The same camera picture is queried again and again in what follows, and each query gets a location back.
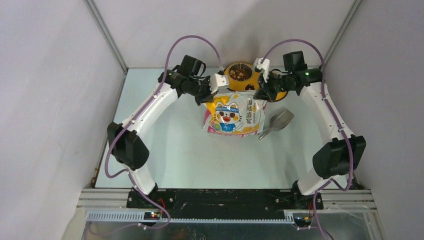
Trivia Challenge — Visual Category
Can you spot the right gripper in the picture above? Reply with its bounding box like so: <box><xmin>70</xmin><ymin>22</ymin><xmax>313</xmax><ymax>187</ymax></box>
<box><xmin>254</xmin><ymin>69</ymin><xmax>295</xmax><ymax>103</ymax></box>

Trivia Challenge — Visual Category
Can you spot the yellow double pet bowl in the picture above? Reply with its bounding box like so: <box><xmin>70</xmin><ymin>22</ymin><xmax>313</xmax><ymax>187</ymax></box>
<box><xmin>223</xmin><ymin>61</ymin><xmax>288</xmax><ymax>103</ymax></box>

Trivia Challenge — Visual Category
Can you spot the metal food scoop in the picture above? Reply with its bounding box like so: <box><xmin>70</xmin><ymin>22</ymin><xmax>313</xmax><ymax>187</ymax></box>
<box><xmin>258</xmin><ymin>108</ymin><xmax>295</xmax><ymax>140</ymax></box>

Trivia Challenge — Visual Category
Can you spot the pet food bag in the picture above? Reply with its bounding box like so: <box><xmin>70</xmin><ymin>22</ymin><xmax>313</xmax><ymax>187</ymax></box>
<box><xmin>202</xmin><ymin>91</ymin><xmax>267</xmax><ymax>138</ymax></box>

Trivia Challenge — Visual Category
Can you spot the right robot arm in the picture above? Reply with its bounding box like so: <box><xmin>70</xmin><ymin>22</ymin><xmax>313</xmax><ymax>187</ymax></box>
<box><xmin>253</xmin><ymin>51</ymin><xmax>366</xmax><ymax>209</ymax></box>

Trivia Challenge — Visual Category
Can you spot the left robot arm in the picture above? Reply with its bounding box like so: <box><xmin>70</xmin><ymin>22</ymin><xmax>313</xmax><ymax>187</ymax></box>
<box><xmin>106</xmin><ymin>55</ymin><xmax>214</xmax><ymax>208</ymax></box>

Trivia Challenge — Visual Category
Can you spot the pet food kibble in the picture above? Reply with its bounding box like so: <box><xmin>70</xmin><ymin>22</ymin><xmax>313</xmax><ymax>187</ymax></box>
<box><xmin>229</xmin><ymin>65</ymin><xmax>253</xmax><ymax>82</ymax></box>

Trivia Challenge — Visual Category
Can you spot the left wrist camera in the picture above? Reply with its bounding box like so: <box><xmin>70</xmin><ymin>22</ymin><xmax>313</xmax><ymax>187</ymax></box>
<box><xmin>209</xmin><ymin>73</ymin><xmax>229</xmax><ymax>94</ymax></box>

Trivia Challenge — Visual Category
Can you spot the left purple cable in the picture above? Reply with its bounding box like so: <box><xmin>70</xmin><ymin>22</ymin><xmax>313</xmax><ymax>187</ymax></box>
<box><xmin>103</xmin><ymin>35</ymin><xmax>223</xmax><ymax>237</ymax></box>

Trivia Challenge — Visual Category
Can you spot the purple cable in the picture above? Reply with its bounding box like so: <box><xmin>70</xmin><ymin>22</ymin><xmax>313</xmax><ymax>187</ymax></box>
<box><xmin>103</xmin><ymin>35</ymin><xmax>223</xmax><ymax>237</ymax></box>
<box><xmin>259</xmin><ymin>38</ymin><xmax>355</xmax><ymax>240</ymax></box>

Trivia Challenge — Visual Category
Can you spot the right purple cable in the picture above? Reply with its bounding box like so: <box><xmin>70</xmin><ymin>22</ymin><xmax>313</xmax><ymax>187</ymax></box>
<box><xmin>259</xmin><ymin>38</ymin><xmax>355</xmax><ymax>240</ymax></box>

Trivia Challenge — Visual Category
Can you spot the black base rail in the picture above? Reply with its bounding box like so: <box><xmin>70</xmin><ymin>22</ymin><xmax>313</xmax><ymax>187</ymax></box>
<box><xmin>125</xmin><ymin>188</ymin><xmax>324</xmax><ymax>221</ymax></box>

